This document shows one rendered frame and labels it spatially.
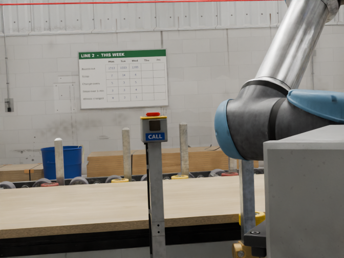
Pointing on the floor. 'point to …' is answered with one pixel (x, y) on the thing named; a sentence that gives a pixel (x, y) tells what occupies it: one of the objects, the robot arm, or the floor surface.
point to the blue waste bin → (50, 169)
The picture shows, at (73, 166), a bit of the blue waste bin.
